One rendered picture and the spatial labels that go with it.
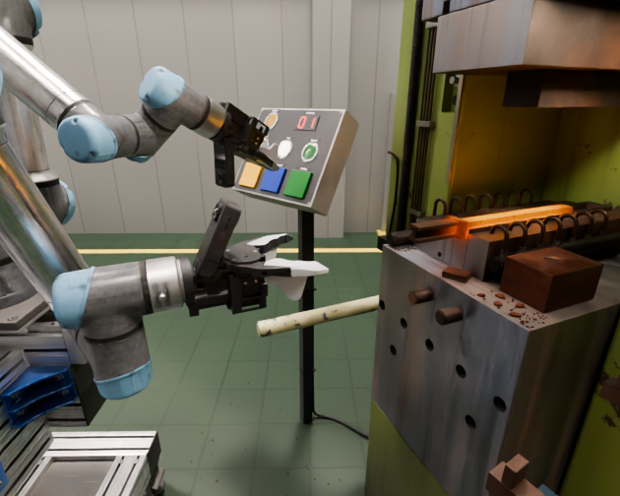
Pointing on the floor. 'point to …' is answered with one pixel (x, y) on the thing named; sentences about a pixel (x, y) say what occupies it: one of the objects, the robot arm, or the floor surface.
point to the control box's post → (304, 311)
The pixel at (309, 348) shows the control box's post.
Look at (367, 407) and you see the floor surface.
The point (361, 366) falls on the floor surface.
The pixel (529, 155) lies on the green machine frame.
